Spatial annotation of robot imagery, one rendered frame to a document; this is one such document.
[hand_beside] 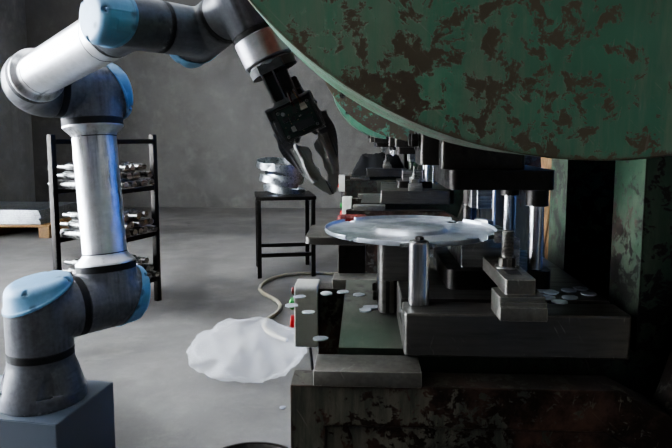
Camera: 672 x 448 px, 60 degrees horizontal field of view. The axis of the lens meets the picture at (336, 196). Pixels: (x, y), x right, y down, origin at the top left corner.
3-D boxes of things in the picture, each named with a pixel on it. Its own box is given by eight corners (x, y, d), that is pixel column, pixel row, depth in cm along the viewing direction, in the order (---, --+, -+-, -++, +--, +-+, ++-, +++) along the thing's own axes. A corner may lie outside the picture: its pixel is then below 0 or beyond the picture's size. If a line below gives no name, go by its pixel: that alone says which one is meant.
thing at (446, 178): (448, 206, 89) (449, 170, 88) (432, 193, 109) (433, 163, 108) (555, 206, 88) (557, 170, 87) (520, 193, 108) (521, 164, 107)
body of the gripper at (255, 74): (280, 150, 82) (242, 71, 81) (285, 149, 90) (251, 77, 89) (329, 126, 81) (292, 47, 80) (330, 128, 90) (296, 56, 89)
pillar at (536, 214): (529, 270, 90) (532, 180, 88) (525, 267, 92) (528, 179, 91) (543, 270, 90) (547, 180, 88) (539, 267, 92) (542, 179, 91)
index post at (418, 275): (409, 306, 81) (410, 238, 80) (407, 300, 84) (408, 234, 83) (429, 306, 81) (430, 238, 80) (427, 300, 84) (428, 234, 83)
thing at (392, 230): (290, 230, 100) (290, 226, 100) (398, 214, 120) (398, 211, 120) (426, 255, 79) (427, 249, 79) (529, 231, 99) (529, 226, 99)
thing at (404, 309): (403, 356, 79) (404, 313, 78) (388, 276, 123) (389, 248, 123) (631, 360, 77) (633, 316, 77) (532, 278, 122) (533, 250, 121)
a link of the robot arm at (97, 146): (60, 334, 117) (34, 61, 115) (129, 316, 128) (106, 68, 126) (89, 341, 109) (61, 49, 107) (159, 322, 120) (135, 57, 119)
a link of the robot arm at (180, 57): (137, 20, 90) (175, -16, 83) (198, 30, 98) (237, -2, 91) (148, 68, 89) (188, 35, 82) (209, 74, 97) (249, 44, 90)
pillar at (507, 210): (503, 249, 106) (506, 173, 105) (501, 247, 108) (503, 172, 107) (516, 249, 106) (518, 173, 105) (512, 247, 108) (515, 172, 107)
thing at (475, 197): (472, 208, 96) (472, 186, 96) (466, 205, 101) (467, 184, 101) (491, 208, 96) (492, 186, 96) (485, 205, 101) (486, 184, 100)
